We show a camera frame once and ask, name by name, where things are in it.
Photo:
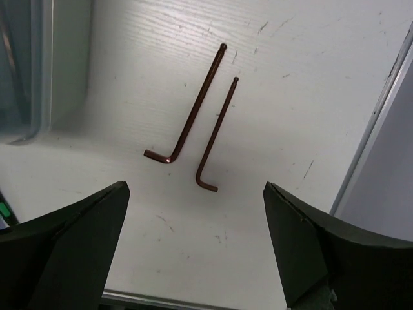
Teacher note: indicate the green plastic toolbox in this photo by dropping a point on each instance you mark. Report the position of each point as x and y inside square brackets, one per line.
[45, 52]

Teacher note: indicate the large brown hex key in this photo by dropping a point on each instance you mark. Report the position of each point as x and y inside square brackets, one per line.
[193, 113]

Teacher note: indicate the small brown hex key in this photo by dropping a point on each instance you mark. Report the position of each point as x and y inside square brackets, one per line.
[210, 144]

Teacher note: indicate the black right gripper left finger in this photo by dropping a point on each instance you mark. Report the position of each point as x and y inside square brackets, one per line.
[61, 260]

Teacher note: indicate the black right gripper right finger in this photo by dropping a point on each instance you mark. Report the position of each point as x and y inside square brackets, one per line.
[326, 263]

